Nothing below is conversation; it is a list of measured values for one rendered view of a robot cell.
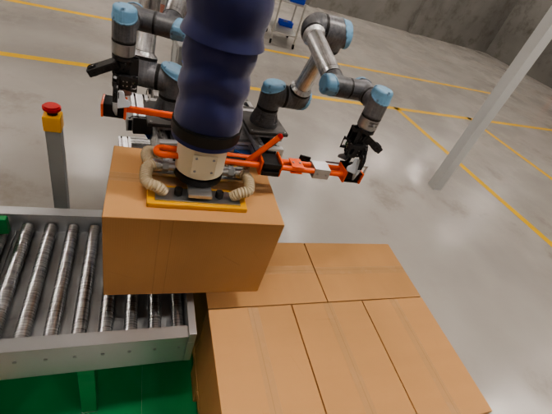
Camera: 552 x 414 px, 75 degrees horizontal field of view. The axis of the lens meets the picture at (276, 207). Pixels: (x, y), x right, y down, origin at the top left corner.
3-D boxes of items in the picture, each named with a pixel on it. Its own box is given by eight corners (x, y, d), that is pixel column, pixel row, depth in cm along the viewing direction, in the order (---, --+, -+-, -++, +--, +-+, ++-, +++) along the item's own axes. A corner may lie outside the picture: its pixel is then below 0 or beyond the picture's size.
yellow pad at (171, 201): (145, 207, 116) (147, 195, 113) (146, 188, 123) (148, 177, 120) (246, 213, 128) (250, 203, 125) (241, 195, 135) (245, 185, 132)
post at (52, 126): (61, 269, 209) (41, 117, 148) (62, 260, 214) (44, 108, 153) (74, 269, 212) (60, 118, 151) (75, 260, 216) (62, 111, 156)
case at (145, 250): (103, 295, 132) (101, 216, 108) (113, 220, 161) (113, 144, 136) (257, 292, 153) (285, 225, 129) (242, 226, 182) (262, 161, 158)
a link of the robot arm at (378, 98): (387, 85, 129) (399, 94, 123) (374, 112, 136) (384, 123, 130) (369, 81, 126) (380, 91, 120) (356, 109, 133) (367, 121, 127)
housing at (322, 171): (311, 178, 139) (315, 169, 137) (306, 168, 144) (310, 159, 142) (327, 180, 142) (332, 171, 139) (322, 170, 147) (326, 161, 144)
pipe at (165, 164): (146, 195, 115) (148, 181, 112) (149, 152, 133) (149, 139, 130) (247, 202, 128) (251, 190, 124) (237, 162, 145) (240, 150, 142)
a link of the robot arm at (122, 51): (110, 43, 114) (112, 34, 120) (109, 57, 117) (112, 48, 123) (135, 48, 117) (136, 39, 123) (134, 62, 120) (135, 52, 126)
